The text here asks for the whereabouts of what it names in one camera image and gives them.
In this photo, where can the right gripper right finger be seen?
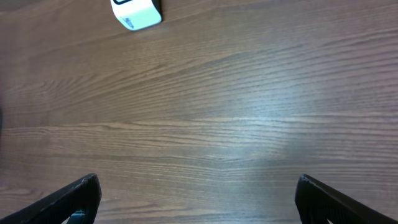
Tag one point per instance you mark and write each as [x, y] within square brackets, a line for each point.
[317, 202]

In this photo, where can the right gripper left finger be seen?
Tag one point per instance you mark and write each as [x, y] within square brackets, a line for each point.
[77, 202]

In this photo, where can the white barcode scanner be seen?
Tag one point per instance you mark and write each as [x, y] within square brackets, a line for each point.
[137, 14]

